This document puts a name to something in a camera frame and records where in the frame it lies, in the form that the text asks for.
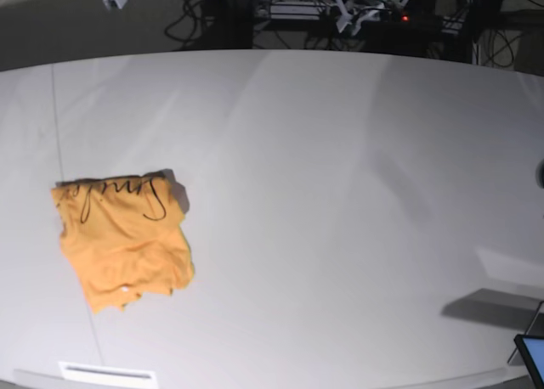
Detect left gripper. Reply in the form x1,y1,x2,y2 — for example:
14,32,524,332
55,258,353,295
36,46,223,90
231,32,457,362
334,0,408,35

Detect yellow T-shirt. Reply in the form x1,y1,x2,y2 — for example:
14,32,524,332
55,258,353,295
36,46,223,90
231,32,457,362
51,170,195,313

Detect white label on table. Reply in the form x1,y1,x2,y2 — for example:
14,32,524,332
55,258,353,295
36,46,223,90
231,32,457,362
59,361,155,379

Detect black cables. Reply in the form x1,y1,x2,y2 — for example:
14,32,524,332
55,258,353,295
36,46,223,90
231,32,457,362
163,0,205,50

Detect tablet screen on stand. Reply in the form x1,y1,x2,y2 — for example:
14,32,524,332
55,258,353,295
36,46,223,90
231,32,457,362
507,300,544,386

